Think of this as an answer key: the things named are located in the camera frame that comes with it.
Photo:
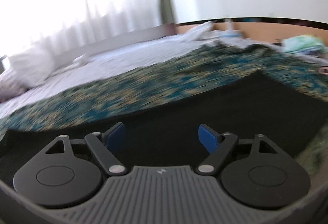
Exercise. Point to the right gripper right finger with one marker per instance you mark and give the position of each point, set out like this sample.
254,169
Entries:
219,147

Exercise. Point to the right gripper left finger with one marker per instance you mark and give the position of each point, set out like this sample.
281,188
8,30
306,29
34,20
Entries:
103,146

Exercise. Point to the black pants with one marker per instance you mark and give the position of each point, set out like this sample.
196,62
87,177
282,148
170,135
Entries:
167,135

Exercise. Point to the teal paisley bedspread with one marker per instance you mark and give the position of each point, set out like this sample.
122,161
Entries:
199,71

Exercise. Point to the small white rolled cloth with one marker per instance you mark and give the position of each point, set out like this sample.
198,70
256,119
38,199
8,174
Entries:
81,60

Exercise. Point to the white pillow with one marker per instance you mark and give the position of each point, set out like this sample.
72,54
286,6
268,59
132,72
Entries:
32,67

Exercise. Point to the grey floral pillow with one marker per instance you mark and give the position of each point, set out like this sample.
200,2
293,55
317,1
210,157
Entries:
10,86

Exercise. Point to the crumpled white cloth pile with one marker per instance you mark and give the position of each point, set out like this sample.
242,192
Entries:
207,32

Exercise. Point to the wooden bed footboard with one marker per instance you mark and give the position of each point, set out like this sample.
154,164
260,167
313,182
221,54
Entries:
273,30

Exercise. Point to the green folded cloth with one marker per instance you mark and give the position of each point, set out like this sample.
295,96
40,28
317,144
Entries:
303,44

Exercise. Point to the white sheer curtain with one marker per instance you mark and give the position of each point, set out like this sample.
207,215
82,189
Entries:
63,25

